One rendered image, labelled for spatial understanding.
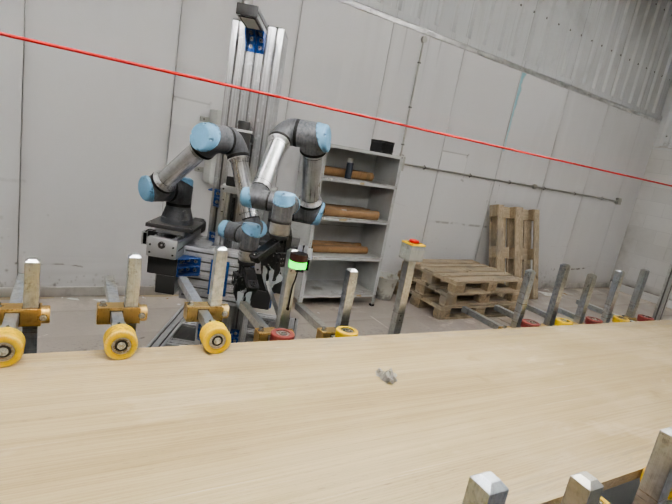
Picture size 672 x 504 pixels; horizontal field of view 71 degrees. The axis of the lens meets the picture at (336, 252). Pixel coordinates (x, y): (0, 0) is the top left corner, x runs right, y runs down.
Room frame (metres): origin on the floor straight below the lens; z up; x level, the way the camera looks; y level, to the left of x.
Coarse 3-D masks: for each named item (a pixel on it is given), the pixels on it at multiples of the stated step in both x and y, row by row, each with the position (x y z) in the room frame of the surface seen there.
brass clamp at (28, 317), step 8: (8, 304) 1.16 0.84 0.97; (16, 304) 1.17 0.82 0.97; (40, 304) 1.20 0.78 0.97; (0, 312) 1.12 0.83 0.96; (8, 312) 1.13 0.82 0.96; (16, 312) 1.14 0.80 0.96; (24, 312) 1.15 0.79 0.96; (32, 312) 1.16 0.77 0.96; (40, 312) 1.17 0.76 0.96; (48, 312) 1.18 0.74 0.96; (0, 320) 1.12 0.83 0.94; (24, 320) 1.15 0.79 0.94; (32, 320) 1.16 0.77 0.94; (40, 320) 1.17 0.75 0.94; (48, 320) 1.18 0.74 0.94
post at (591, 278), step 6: (588, 276) 2.45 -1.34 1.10; (594, 276) 2.43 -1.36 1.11; (588, 282) 2.44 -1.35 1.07; (594, 282) 2.44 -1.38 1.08; (588, 288) 2.43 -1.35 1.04; (582, 294) 2.45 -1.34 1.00; (588, 294) 2.43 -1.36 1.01; (582, 300) 2.44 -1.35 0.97; (588, 300) 2.44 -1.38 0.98; (582, 306) 2.44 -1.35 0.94; (576, 312) 2.45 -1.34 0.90; (582, 312) 2.43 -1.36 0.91; (576, 318) 2.45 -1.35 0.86; (582, 318) 2.44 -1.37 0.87
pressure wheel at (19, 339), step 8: (0, 328) 1.01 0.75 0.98; (8, 328) 1.02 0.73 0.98; (0, 336) 0.97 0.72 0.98; (8, 336) 0.98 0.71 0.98; (16, 336) 1.00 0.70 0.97; (24, 336) 1.04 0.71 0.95; (0, 344) 0.97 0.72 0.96; (8, 344) 0.98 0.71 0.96; (16, 344) 0.99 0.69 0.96; (24, 344) 1.02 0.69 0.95; (0, 352) 0.97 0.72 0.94; (8, 352) 0.98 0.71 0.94; (16, 352) 0.99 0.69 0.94; (0, 360) 0.98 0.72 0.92; (8, 360) 0.98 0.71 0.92; (16, 360) 0.99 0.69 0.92
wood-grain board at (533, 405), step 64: (0, 384) 0.91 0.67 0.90; (64, 384) 0.95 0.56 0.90; (128, 384) 1.00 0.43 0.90; (192, 384) 1.05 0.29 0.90; (256, 384) 1.11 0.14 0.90; (320, 384) 1.17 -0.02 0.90; (384, 384) 1.23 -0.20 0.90; (448, 384) 1.31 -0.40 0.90; (512, 384) 1.39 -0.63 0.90; (576, 384) 1.48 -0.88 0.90; (640, 384) 1.58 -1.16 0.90; (0, 448) 0.73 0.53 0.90; (64, 448) 0.76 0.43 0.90; (128, 448) 0.79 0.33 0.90; (192, 448) 0.82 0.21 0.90; (256, 448) 0.85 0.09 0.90; (320, 448) 0.89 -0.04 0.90; (384, 448) 0.93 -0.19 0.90; (448, 448) 0.98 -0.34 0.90; (512, 448) 1.02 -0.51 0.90; (576, 448) 1.08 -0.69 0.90; (640, 448) 1.13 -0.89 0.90
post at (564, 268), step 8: (560, 264) 2.33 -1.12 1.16; (568, 264) 2.32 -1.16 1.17; (560, 272) 2.32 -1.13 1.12; (568, 272) 2.32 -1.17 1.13; (560, 280) 2.31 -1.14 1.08; (560, 288) 2.30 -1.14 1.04; (552, 296) 2.32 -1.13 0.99; (560, 296) 2.31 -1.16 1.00; (552, 304) 2.31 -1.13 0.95; (552, 312) 2.30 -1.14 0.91; (544, 320) 2.33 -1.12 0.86; (552, 320) 2.31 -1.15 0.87
